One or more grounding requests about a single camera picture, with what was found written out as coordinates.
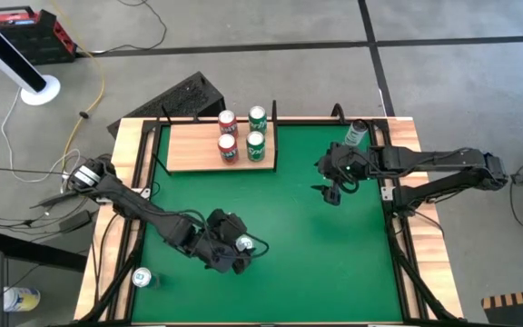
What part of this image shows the black perforated computer case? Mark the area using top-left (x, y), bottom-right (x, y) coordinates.
top-left (106, 71), bottom-right (228, 137)

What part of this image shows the white cable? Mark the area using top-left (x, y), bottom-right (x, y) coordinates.
top-left (0, 88), bottom-right (84, 184)

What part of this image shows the white yellow wipes canister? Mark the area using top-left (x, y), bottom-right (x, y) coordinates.
top-left (3, 285), bottom-right (42, 313)

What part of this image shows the white slim can black lid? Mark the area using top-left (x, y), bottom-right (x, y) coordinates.
top-left (343, 118), bottom-right (370, 147)

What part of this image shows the black floor cable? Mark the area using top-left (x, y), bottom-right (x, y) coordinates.
top-left (77, 0), bottom-right (168, 56)

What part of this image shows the black orange striped box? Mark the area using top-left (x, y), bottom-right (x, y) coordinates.
top-left (481, 288), bottom-right (523, 327)

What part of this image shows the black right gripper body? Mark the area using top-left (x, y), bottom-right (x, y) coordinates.
top-left (316, 141), bottom-right (371, 183)

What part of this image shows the wooden tray board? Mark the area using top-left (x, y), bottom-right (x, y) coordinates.
top-left (151, 99), bottom-right (281, 176)

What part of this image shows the green Sprite soda can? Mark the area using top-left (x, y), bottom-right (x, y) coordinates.
top-left (245, 130), bottom-right (267, 163)
top-left (248, 104), bottom-right (269, 136)

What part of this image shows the white black standing tower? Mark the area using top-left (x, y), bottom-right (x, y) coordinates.
top-left (0, 4), bottom-right (62, 106)

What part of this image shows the red soda can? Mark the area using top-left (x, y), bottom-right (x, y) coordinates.
top-left (217, 133), bottom-right (240, 165)
top-left (217, 109), bottom-right (240, 139)

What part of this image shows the red black toolbox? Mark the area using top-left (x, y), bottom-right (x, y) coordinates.
top-left (0, 5), bottom-right (79, 65)

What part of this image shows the yellow cable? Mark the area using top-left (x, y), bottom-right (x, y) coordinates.
top-left (50, 0), bottom-right (107, 172)

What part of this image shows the blue silver Red Bull can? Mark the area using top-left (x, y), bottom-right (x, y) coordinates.
top-left (234, 234), bottom-right (256, 253)
top-left (132, 266), bottom-right (161, 290)

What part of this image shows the black aluminium table frame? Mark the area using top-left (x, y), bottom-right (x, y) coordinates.
top-left (77, 103), bottom-right (467, 327)

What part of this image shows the green table mat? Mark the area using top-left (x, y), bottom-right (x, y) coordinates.
top-left (130, 124), bottom-right (404, 324)

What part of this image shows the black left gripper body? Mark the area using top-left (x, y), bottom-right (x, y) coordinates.
top-left (195, 208), bottom-right (236, 275)

